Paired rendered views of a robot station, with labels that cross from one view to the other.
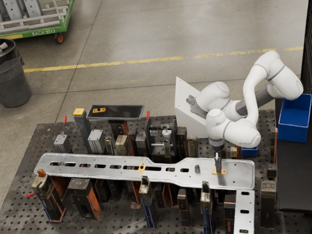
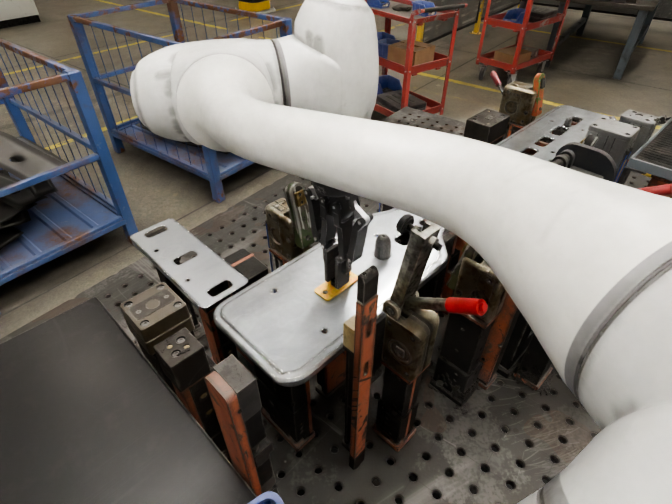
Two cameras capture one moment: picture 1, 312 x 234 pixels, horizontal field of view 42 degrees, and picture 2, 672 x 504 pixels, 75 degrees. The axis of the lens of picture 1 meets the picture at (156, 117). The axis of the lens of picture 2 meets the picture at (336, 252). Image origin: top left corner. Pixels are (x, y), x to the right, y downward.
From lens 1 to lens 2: 2.35 m
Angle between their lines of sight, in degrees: 81
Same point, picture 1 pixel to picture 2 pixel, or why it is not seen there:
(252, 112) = (239, 96)
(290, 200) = (70, 332)
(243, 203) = (204, 268)
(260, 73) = (565, 226)
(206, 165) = (384, 278)
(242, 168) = (293, 336)
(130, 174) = not seen: hidden behind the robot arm
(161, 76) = not seen: outside the picture
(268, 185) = (151, 303)
